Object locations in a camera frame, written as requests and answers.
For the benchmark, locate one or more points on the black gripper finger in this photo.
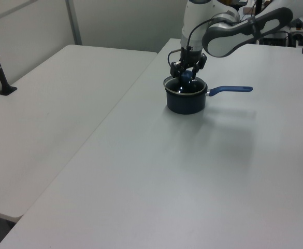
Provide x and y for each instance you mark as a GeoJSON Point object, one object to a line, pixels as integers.
{"type": "Point", "coordinates": [201, 61]}
{"type": "Point", "coordinates": [174, 69]}

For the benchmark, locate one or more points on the white side table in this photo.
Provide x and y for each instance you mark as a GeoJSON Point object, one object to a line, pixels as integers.
{"type": "Point", "coordinates": [50, 116]}

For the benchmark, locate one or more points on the grey metal partition post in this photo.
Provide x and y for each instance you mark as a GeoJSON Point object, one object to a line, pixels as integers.
{"type": "Point", "coordinates": [73, 23]}

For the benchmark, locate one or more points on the glass lid with blue knob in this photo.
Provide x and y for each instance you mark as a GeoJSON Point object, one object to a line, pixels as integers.
{"type": "Point", "coordinates": [185, 77]}

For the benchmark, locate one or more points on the dark blue saucepan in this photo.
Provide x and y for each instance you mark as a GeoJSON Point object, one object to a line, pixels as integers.
{"type": "Point", "coordinates": [185, 103]}

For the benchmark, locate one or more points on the black background equipment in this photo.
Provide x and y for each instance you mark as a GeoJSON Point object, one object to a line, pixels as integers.
{"type": "Point", "coordinates": [283, 36]}

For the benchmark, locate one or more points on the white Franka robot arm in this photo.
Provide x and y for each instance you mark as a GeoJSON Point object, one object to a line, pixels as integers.
{"type": "Point", "coordinates": [218, 44]}

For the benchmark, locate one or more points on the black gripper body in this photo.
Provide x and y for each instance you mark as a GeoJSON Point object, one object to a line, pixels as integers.
{"type": "Point", "coordinates": [190, 58]}

